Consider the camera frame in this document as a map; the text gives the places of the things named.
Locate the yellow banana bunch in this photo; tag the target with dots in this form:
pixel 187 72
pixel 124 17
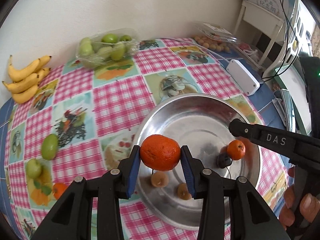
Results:
pixel 25 82

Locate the white wooden stand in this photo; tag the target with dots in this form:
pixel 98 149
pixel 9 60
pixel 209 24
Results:
pixel 260 17

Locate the heap of tan longans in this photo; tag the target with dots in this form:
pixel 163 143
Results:
pixel 212 45

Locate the white plastic box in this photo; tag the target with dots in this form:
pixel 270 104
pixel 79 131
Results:
pixel 242 76

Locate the pink checkered printed tablecloth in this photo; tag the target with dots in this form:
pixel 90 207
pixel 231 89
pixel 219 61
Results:
pixel 112 100

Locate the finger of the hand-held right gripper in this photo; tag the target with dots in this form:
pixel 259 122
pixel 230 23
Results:
pixel 243 130

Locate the large orange mandarin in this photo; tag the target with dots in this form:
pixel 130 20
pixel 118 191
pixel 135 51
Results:
pixel 160 152

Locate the dark purple plum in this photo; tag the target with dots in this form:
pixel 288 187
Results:
pixel 223 160

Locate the single brown longan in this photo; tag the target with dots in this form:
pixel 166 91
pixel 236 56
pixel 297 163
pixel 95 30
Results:
pixel 183 191
pixel 159 179

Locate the small orange mandarin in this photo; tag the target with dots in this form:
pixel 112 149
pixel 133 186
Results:
pixel 236 150

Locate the person's right hand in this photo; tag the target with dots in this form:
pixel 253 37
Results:
pixel 287 200

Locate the clear plastic clamshell box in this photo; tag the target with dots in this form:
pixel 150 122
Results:
pixel 215 30

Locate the clear plastic bag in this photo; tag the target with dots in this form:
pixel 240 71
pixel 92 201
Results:
pixel 250 52

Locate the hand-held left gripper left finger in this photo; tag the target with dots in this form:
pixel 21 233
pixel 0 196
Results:
pixel 133 172

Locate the medium orange mandarin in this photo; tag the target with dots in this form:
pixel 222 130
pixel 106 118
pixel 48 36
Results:
pixel 58 190

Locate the grey-blue folded pouch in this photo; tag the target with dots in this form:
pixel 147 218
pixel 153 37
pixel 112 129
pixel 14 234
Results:
pixel 278 107

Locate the grey slim case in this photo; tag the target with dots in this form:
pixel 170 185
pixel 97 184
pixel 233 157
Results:
pixel 287 107

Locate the clear plastic fruit tray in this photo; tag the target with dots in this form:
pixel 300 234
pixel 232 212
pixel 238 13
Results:
pixel 100 61

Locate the pile of packed green jujubes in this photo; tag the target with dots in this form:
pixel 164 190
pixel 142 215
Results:
pixel 110 38

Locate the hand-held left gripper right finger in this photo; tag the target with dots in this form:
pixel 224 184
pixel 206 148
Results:
pixel 187 172

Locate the white power strip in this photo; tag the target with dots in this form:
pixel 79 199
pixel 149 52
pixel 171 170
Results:
pixel 298 25

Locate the round green jujube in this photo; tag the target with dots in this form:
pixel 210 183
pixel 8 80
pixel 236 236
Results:
pixel 34 168

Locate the oval green jujube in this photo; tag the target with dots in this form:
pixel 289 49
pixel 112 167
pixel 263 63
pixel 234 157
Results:
pixel 50 147

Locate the round metal bowl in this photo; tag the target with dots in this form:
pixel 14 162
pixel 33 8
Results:
pixel 190 122

